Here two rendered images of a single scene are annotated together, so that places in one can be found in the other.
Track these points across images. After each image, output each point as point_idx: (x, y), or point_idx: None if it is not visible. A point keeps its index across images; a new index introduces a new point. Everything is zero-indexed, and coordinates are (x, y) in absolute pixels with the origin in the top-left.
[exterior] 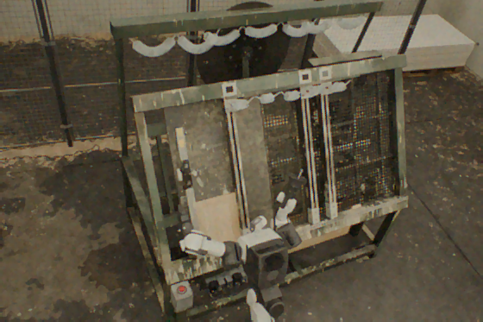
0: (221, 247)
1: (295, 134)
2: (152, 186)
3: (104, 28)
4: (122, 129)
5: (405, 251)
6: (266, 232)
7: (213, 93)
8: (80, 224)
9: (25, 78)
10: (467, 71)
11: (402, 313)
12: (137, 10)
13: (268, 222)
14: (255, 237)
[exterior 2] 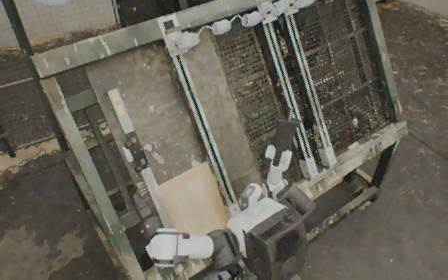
0: (207, 243)
1: (264, 72)
2: (92, 178)
3: (36, 33)
4: (50, 118)
5: (407, 185)
6: (265, 204)
7: (148, 34)
8: (34, 243)
9: None
10: (397, 0)
11: (430, 258)
12: (65, 9)
13: None
14: (252, 215)
